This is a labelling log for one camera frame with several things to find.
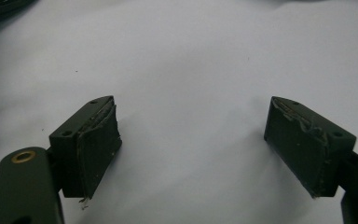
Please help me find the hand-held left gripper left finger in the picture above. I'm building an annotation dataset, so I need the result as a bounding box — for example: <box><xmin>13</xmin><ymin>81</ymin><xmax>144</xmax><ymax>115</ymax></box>
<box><xmin>48</xmin><ymin>95</ymin><xmax>123</xmax><ymax>200</ymax></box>

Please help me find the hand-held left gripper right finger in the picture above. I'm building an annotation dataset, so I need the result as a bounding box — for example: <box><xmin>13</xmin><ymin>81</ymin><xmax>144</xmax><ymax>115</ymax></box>
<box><xmin>263</xmin><ymin>95</ymin><xmax>357</xmax><ymax>199</ymax></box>

